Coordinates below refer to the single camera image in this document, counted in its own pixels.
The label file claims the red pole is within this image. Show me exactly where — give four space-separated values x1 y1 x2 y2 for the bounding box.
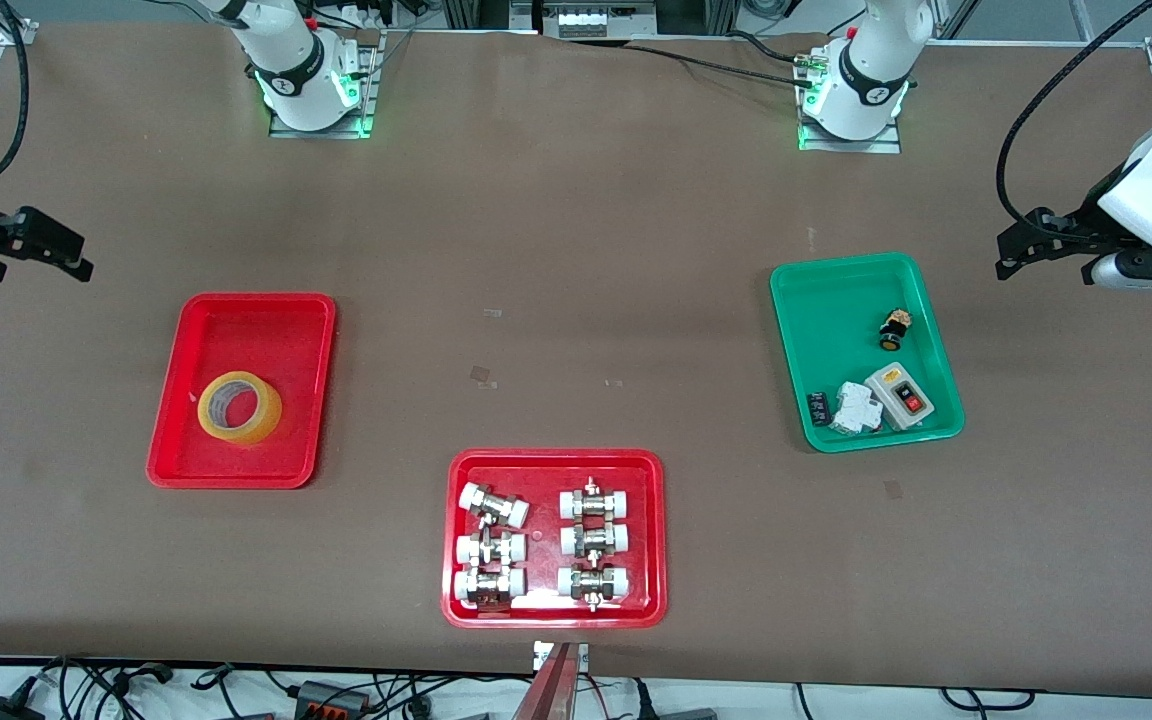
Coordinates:
511 642 579 720

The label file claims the red tray with fittings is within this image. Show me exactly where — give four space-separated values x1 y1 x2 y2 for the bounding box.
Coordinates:
441 448 669 630

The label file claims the grey switch box red button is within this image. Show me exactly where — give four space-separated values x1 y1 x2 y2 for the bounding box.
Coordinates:
867 365 940 434

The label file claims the empty red plastic tray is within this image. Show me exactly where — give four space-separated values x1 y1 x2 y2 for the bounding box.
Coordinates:
146 292 338 491

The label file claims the green plastic tray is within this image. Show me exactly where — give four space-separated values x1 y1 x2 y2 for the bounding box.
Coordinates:
770 252 966 455

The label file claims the yellow clear tape roll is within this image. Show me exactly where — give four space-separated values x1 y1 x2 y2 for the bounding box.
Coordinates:
197 371 283 444

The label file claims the white-capped metal pipe fitting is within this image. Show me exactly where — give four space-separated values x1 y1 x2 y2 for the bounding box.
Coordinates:
453 566 527 609
455 530 528 569
559 520 632 559
557 562 632 611
559 478 633 521
459 482 531 529

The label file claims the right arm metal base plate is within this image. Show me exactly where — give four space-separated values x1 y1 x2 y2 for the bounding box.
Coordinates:
269 30 377 139

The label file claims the black orange connector box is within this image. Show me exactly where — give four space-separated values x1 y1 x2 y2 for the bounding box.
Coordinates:
294 680 369 717

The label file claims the aluminium frame profile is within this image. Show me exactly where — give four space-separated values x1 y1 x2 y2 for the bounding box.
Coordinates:
441 0 512 31

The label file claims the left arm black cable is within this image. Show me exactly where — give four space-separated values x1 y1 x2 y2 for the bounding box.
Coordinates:
996 0 1152 241

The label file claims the white power strip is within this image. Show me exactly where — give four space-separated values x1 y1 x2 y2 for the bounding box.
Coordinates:
540 0 659 41

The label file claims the white circuit breaker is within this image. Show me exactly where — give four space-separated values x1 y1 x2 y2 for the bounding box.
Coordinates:
829 381 886 437

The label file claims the black table cable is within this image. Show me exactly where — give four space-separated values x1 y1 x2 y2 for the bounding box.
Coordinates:
626 42 819 87

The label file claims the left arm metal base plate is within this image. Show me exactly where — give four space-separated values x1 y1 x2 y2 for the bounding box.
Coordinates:
798 50 903 154

